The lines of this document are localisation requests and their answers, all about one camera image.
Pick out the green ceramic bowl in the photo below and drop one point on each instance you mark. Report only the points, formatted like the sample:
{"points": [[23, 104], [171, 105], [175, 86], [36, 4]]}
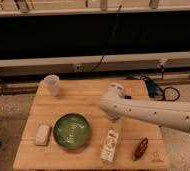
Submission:
{"points": [[71, 131]]}

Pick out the white plastic bottle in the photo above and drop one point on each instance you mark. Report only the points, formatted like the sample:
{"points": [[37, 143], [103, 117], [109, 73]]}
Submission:
{"points": [[109, 147]]}

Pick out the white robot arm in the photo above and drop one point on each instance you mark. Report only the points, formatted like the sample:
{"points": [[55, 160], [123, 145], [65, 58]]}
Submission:
{"points": [[175, 115]]}

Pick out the black rectangular phone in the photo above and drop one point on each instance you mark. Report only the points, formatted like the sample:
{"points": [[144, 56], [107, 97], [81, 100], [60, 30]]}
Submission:
{"points": [[128, 97]]}

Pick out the clear plastic cup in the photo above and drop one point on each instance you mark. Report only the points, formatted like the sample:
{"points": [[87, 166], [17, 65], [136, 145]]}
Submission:
{"points": [[51, 82]]}

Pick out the blue black device on floor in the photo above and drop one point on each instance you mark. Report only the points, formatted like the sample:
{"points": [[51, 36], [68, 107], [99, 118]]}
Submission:
{"points": [[153, 88]]}

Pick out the white sponge block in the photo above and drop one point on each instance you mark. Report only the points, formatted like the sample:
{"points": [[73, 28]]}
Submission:
{"points": [[42, 135]]}

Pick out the white wall outlet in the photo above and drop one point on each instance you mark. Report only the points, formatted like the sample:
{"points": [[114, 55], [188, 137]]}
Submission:
{"points": [[78, 67]]}

